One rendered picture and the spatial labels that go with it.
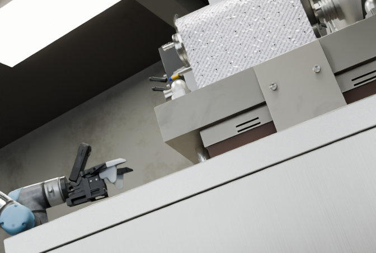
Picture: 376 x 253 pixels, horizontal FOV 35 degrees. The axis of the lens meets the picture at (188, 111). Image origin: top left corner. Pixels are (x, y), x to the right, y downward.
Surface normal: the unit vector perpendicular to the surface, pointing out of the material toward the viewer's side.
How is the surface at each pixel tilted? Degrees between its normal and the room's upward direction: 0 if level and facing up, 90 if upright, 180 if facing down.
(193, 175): 90
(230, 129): 90
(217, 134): 90
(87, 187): 98
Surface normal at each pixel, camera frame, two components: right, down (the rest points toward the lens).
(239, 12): -0.32, -0.30
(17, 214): -0.07, -0.40
